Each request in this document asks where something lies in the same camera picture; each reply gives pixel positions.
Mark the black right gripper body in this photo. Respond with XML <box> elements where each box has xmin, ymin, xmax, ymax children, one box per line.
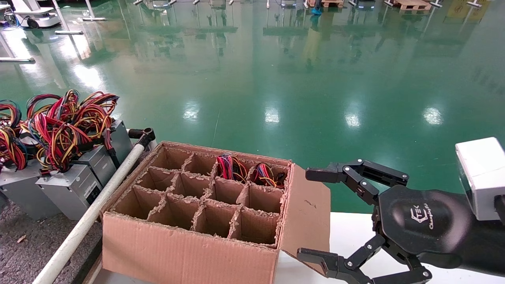
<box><xmin>373</xmin><ymin>185</ymin><xmax>475</xmax><ymax>269</ymax></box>

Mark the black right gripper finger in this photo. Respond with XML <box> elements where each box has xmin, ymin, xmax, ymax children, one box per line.
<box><xmin>297</xmin><ymin>236</ymin><xmax>433</xmax><ymax>284</ymax></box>
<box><xmin>306</xmin><ymin>159</ymin><xmax>410</xmax><ymax>206</ymax></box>

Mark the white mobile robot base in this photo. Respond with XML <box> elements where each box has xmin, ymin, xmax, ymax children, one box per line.
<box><xmin>10</xmin><ymin>0</ymin><xmax>60</xmax><ymax>29</ymax></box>

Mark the brown cardboard box with dividers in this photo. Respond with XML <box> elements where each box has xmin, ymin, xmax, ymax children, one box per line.
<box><xmin>101</xmin><ymin>141</ymin><xmax>331</xmax><ymax>284</ymax></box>

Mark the wooden pallet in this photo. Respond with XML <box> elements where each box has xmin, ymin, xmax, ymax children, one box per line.
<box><xmin>307</xmin><ymin>0</ymin><xmax>344</xmax><ymax>8</ymax></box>
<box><xmin>389</xmin><ymin>0</ymin><xmax>431</xmax><ymax>11</ymax></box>

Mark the black pipe connector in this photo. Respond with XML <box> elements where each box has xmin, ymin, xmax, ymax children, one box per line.
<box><xmin>128</xmin><ymin>128</ymin><xmax>155</xmax><ymax>152</ymax></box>

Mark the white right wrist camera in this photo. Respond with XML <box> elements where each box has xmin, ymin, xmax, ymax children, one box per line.
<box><xmin>455</xmin><ymin>137</ymin><xmax>505</xmax><ymax>221</ymax></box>

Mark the long white pipe rail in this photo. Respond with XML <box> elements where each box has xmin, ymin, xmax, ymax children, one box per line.
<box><xmin>32</xmin><ymin>142</ymin><xmax>150</xmax><ymax>284</ymax></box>

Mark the white table leg frame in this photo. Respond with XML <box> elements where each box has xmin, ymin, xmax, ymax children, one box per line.
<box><xmin>0</xmin><ymin>34</ymin><xmax>35</xmax><ymax>64</ymax></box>
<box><xmin>84</xmin><ymin>0</ymin><xmax>107</xmax><ymax>22</ymax></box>
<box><xmin>51</xmin><ymin>0</ymin><xmax>84</xmax><ymax>36</ymax></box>

